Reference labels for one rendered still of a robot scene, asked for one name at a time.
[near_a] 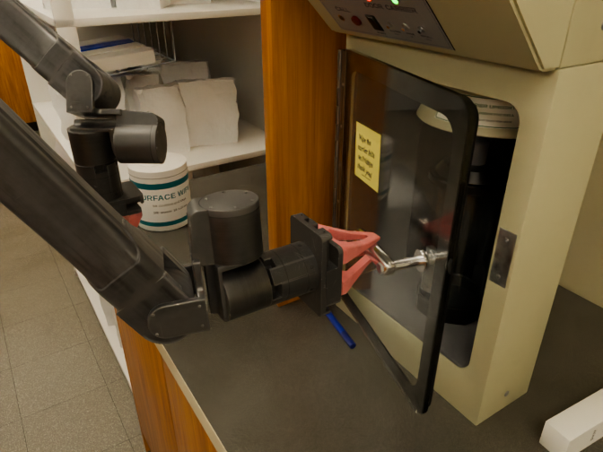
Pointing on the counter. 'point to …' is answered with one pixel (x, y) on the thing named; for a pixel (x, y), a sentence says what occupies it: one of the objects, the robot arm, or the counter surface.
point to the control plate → (412, 12)
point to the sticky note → (367, 155)
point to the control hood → (494, 30)
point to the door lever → (385, 265)
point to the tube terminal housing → (521, 197)
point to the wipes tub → (162, 192)
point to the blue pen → (341, 330)
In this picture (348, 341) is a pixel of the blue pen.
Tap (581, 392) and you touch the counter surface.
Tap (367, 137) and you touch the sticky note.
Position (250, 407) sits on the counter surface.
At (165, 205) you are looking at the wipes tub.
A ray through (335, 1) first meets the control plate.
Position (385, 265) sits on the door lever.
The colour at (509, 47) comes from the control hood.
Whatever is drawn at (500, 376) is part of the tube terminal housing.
